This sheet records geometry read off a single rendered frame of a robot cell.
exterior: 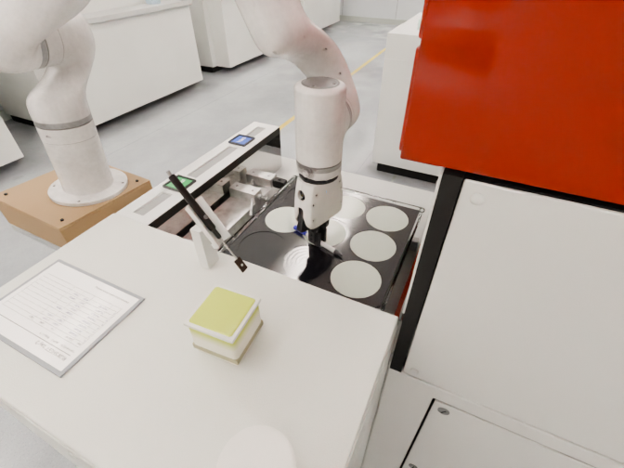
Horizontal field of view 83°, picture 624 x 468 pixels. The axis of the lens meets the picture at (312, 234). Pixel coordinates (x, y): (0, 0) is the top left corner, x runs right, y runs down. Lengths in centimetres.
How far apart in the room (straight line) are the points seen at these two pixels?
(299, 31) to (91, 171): 67
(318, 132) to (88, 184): 67
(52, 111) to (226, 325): 68
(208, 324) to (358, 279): 33
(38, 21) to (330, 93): 56
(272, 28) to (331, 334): 45
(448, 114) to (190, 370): 44
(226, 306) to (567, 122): 42
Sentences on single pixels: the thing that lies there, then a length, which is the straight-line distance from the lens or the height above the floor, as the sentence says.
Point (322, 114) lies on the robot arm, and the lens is 58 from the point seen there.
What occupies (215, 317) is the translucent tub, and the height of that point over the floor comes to 103.
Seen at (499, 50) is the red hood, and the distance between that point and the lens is 37.
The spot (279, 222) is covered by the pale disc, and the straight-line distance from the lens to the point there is 83.
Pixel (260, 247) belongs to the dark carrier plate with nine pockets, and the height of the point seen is 90.
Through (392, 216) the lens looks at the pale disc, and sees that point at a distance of 87.
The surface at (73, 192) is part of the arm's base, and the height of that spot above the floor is 91.
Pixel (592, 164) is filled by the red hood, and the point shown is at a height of 126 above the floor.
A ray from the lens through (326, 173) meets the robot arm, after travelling 62.
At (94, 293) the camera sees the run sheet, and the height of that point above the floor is 97.
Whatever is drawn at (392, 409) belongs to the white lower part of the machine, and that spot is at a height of 68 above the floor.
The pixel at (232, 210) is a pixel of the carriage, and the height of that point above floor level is 88.
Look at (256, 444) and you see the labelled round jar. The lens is 38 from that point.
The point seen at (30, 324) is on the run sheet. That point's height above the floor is 97.
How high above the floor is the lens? 141
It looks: 40 degrees down
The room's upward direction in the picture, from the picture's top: straight up
